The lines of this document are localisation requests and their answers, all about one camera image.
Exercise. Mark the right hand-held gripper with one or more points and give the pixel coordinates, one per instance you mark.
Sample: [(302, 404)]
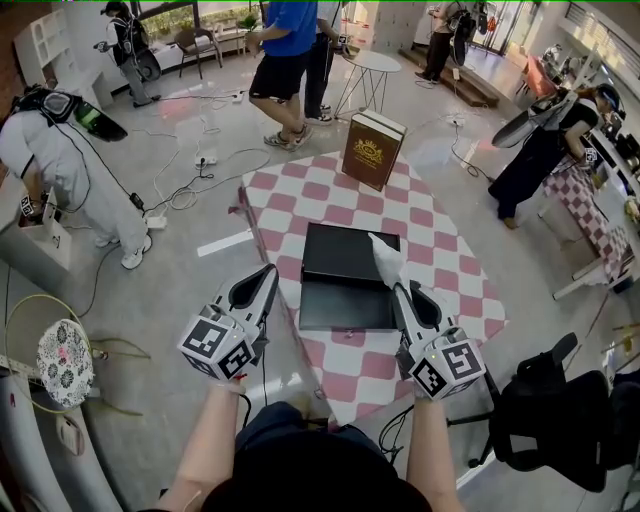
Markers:
[(447, 367)]

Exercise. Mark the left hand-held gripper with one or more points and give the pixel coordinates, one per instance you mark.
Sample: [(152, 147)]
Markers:
[(215, 345)]

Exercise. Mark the white item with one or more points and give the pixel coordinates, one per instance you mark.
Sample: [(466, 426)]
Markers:
[(389, 260)]

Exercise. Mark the black box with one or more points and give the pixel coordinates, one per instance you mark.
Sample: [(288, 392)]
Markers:
[(340, 300)]

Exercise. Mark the person's left forearm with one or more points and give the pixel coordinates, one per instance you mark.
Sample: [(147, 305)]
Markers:
[(205, 440)]

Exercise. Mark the person's right forearm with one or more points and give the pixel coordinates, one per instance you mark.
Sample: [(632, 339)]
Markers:
[(430, 450)]

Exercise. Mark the pink white checkered tablecloth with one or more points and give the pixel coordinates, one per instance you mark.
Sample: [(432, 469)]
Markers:
[(440, 240)]

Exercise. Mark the white power strip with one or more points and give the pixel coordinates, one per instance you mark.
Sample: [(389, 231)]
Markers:
[(156, 221), (206, 160)]

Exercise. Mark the black power adapter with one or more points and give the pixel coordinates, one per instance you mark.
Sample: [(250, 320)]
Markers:
[(137, 201)]

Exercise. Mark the brown book-shaped case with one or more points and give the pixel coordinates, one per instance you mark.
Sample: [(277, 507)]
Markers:
[(370, 155)]

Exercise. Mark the black office chair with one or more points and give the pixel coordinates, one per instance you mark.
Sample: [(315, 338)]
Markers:
[(550, 425)]

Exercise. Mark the person's black clothing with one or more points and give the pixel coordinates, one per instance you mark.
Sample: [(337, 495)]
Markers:
[(310, 475)]

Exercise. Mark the checkered cloth side table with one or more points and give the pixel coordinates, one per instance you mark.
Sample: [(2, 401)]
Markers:
[(582, 205)]

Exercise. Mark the round floral cushion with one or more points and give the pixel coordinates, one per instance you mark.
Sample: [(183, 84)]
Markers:
[(65, 362)]

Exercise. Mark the white open carton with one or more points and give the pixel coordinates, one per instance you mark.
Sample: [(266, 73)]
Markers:
[(45, 250)]

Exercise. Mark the wooden step platform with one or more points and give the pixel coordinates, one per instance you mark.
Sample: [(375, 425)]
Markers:
[(475, 86)]

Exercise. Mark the round white side table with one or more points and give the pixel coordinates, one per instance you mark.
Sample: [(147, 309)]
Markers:
[(376, 62)]

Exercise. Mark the brown wicker chair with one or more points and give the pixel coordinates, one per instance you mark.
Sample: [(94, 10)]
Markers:
[(192, 41)]

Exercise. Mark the pink chair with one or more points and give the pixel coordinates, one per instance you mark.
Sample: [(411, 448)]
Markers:
[(539, 77)]

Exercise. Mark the white shelf unit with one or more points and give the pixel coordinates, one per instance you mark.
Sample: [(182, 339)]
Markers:
[(50, 50)]

